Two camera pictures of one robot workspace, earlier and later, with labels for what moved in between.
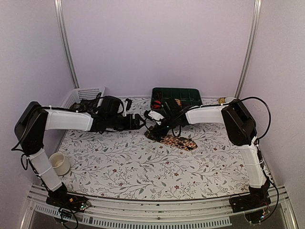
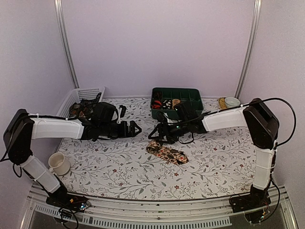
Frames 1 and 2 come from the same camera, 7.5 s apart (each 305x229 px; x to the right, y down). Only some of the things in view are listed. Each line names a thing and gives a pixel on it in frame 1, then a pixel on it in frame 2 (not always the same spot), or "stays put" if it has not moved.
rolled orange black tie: [157, 104] stays put
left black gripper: [136, 125] -> [125, 133]
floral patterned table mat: [126, 164] stays put
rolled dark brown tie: [157, 95] stays put
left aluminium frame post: [64, 41] stays put
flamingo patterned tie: [185, 143] -> [171, 155]
